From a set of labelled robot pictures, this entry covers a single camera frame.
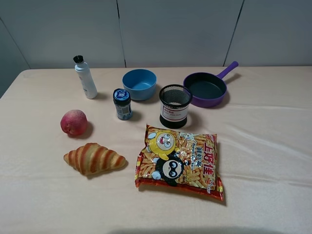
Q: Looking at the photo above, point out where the striped croissant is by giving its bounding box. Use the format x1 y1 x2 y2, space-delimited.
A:
63 143 126 176

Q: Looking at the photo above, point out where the black mesh pen holder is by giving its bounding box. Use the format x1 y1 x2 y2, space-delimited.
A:
159 84 193 129

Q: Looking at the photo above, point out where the blue plastic bowl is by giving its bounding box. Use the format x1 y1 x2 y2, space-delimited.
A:
122 69 157 101

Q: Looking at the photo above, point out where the small blue-capped jar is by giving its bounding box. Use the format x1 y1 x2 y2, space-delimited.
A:
113 88 133 120

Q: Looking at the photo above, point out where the prawn cracker snack bag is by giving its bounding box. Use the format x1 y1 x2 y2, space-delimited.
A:
135 125 224 201

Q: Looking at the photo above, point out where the purple frying pan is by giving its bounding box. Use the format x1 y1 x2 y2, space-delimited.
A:
183 61 239 108

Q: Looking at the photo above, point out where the red peach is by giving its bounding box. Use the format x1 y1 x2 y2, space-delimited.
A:
60 110 88 136

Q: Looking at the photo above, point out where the white bottle with black brush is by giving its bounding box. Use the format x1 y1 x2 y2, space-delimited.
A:
73 55 98 99

